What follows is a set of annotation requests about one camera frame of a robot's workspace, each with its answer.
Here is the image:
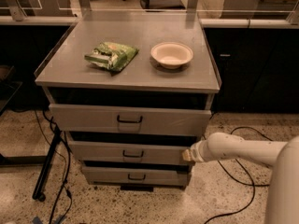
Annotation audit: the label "black cables at left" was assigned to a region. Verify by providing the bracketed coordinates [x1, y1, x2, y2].
[33, 109, 76, 224]

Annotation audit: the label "grey drawer cabinet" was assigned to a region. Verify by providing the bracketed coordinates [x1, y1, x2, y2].
[34, 10, 222, 191]

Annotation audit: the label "black table leg with caster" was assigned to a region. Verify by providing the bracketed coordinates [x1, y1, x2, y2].
[32, 126, 61, 202]

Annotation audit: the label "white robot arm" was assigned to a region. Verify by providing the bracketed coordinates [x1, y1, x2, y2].
[182, 133, 299, 224]

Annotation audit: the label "black floor cable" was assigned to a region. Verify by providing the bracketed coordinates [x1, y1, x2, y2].
[202, 126, 290, 224]

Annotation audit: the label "grey bottom drawer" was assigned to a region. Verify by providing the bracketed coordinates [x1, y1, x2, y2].
[82, 166, 191, 187]

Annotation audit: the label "green snack bag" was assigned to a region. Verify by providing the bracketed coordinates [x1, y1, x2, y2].
[84, 42, 139, 73]

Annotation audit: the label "grey top drawer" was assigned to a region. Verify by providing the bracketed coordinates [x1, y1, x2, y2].
[50, 104, 211, 136]

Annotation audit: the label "grey drawer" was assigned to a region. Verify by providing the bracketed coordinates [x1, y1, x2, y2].
[69, 141, 187, 165]
[82, 166, 191, 187]
[50, 104, 211, 136]

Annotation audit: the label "clear acrylic barrier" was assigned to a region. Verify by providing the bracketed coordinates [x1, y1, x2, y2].
[0, 0, 299, 25]

